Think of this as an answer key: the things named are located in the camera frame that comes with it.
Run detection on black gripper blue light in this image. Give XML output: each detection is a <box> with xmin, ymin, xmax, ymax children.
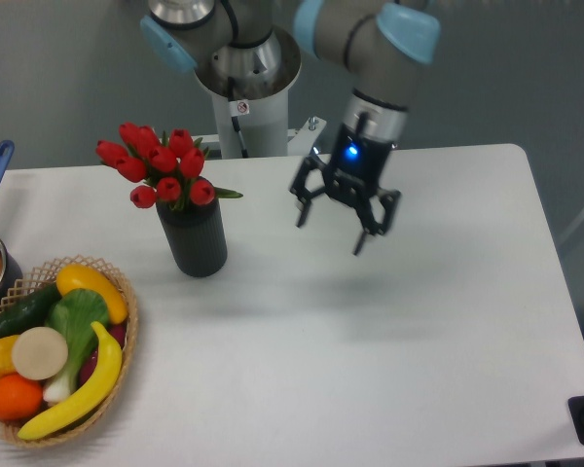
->
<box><xmin>289</xmin><ymin>124</ymin><xmax>402</xmax><ymax>257</ymax></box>

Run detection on red tulip bouquet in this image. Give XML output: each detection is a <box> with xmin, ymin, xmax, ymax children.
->
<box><xmin>95</xmin><ymin>122</ymin><xmax>242</xmax><ymax>213</ymax></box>

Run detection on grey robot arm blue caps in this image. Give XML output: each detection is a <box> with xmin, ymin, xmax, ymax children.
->
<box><xmin>140</xmin><ymin>1</ymin><xmax>441</xmax><ymax>237</ymax></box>

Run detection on dark grey ribbed vase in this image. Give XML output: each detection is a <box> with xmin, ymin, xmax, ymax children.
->
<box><xmin>156</xmin><ymin>199</ymin><xmax>228</xmax><ymax>278</ymax></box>

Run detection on purple eggplant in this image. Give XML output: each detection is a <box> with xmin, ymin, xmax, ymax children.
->
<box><xmin>78</xmin><ymin>323</ymin><xmax>127</xmax><ymax>387</ymax></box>

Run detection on yellow squash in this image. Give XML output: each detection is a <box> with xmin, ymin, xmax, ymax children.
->
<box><xmin>55</xmin><ymin>264</ymin><xmax>128</xmax><ymax>325</ymax></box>

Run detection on green bok choy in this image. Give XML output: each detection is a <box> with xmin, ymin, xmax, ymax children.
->
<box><xmin>43</xmin><ymin>288</ymin><xmax>109</xmax><ymax>406</ymax></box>

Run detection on yellow banana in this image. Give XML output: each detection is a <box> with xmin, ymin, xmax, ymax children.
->
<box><xmin>18</xmin><ymin>321</ymin><xmax>123</xmax><ymax>441</ymax></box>

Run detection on woven wicker basket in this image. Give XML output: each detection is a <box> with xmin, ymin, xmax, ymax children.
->
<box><xmin>0</xmin><ymin>255</ymin><xmax>139</xmax><ymax>449</ymax></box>

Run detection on dark green cucumber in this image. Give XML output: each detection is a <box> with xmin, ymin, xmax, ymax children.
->
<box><xmin>0</xmin><ymin>283</ymin><xmax>61</xmax><ymax>339</ymax></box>

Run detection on beige round slice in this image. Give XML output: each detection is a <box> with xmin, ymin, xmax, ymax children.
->
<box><xmin>11</xmin><ymin>327</ymin><xmax>68</xmax><ymax>380</ymax></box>

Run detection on orange fruit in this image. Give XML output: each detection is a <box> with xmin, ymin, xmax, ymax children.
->
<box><xmin>0</xmin><ymin>374</ymin><xmax>43</xmax><ymax>421</ymax></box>

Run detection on white metal mounting bracket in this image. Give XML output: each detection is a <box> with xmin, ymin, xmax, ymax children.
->
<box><xmin>198</xmin><ymin>116</ymin><xmax>327</xmax><ymax>160</ymax></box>

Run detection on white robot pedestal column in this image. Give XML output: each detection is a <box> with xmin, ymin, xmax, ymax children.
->
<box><xmin>211</xmin><ymin>90</ymin><xmax>288</xmax><ymax>159</ymax></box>

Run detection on black cable on pedestal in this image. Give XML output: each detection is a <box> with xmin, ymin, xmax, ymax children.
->
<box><xmin>226</xmin><ymin>76</ymin><xmax>250</xmax><ymax>160</ymax></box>

